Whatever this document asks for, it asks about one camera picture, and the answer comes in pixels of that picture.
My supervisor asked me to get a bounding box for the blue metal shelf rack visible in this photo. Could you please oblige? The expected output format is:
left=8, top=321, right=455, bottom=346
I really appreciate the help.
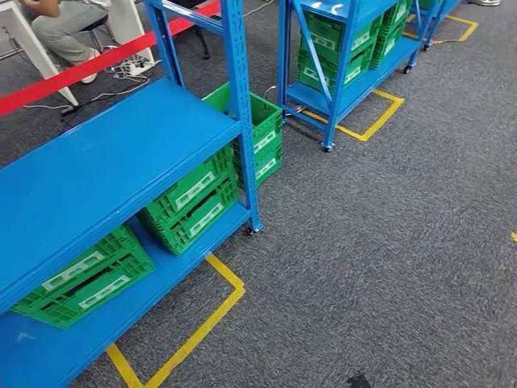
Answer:
left=0, top=0, right=265, bottom=388
left=278, top=0, right=439, bottom=154
left=414, top=0, right=462, bottom=53

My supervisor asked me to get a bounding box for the black office chair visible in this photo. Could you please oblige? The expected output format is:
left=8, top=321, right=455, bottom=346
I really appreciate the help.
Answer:
left=170, top=0, right=214, bottom=61

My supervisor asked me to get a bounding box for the white power strip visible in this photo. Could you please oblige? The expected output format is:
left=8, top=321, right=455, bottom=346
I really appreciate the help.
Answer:
left=128, top=59, right=157, bottom=77

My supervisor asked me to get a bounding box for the white desk panel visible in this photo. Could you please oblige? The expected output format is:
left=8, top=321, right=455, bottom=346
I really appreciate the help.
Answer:
left=0, top=0, right=80, bottom=108
left=108, top=0, right=157, bottom=69

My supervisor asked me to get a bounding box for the chrome base stool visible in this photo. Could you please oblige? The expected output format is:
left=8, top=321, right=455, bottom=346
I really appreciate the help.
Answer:
left=80, top=14, right=119, bottom=53

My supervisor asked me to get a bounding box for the person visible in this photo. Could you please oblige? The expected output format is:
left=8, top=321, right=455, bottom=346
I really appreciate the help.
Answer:
left=17, top=0, right=112, bottom=86

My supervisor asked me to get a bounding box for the yellow floor tape marking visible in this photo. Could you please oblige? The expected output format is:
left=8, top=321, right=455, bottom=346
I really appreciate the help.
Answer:
left=403, top=12, right=480, bottom=46

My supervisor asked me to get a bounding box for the white floor cable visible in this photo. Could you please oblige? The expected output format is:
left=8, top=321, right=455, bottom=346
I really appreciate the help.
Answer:
left=22, top=50, right=163, bottom=112

